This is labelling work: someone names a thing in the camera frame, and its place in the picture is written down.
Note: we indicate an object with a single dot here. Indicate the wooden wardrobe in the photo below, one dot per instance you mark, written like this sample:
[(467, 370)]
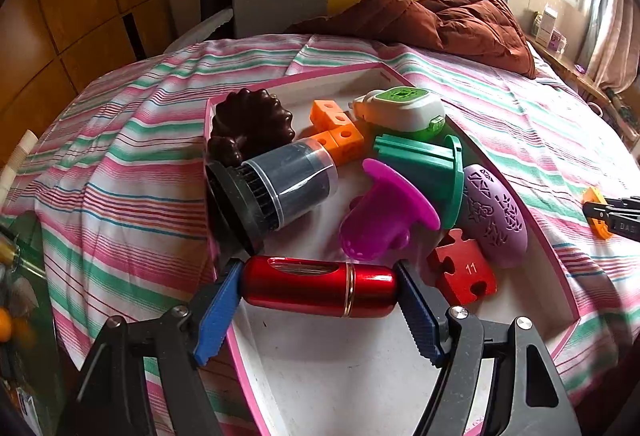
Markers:
[(75, 6)]

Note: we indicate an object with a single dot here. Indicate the pink curtain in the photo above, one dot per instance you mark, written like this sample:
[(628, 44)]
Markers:
[(615, 26)]

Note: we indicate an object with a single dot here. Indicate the wooden shelf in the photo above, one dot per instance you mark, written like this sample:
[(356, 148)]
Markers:
[(590, 86)]

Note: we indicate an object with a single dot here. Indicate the striped bedsheet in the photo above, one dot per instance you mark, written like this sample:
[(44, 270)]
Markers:
[(125, 166)]

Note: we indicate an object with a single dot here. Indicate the white pillow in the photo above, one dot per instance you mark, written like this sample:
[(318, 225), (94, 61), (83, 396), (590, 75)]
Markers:
[(545, 66)]

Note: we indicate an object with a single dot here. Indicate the white green plastic device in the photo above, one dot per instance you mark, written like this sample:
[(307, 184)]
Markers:
[(400, 109)]

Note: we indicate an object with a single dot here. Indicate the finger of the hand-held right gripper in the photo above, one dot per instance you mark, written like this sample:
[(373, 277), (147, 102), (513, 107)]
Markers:
[(620, 206), (602, 222)]

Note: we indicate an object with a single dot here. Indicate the purple carton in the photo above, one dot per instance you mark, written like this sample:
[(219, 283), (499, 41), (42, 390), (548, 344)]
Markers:
[(559, 41)]

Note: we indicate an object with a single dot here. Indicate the red puzzle piece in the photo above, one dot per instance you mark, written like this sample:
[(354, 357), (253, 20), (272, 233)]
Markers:
[(462, 271)]

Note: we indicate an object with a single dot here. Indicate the white textured cushion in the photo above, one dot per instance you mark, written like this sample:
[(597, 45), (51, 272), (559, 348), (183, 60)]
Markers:
[(205, 29)]

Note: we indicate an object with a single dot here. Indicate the yellow orange plastic object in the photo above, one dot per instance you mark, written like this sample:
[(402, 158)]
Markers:
[(594, 193)]

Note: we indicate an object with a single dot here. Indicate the orange linked cubes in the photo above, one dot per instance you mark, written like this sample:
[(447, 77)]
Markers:
[(330, 121)]

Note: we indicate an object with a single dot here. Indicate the magenta plastic funnel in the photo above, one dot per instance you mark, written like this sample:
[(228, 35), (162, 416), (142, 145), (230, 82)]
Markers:
[(380, 216)]

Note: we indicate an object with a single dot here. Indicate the black grey cylindrical jar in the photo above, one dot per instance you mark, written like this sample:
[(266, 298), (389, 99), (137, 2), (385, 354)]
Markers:
[(290, 186)]

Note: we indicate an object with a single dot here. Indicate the red metallic capsule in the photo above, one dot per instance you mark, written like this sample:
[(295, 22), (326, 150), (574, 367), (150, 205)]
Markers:
[(310, 286)]

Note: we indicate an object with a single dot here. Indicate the orange fruit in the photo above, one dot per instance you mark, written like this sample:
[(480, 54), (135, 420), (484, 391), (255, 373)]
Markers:
[(5, 325)]

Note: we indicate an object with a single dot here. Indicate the dark brown fluted mold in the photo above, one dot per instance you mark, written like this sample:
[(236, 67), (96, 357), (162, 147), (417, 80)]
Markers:
[(250, 121)]

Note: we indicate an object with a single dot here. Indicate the white carton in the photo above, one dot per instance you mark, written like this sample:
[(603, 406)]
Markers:
[(549, 21)]

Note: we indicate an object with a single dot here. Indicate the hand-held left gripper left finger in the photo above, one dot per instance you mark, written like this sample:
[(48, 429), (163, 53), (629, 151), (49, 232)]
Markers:
[(217, 321)]

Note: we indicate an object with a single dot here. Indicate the stack of paper cups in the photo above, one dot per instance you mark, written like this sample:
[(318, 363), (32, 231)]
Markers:
[(17, 156)]

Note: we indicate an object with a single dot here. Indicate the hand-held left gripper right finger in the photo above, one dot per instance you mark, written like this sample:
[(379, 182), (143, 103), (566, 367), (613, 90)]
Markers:
[(417, 321)]

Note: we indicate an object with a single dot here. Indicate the green plastic flanged part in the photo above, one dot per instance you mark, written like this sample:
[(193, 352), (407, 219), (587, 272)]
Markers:
[(420, 166)]

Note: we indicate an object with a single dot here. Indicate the white tray with pink rim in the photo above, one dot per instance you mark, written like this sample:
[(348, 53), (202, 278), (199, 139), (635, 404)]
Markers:
[(350, 366)]

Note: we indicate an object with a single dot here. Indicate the green glass round table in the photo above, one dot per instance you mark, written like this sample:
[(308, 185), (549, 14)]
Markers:
[(35, 316)]

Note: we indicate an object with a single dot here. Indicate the purple patterned egg shell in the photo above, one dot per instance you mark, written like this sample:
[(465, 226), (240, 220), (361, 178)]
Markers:
[(495, 216)]

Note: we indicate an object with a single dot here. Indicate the brown duvet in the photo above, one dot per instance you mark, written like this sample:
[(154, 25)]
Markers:
[(450, 21)]

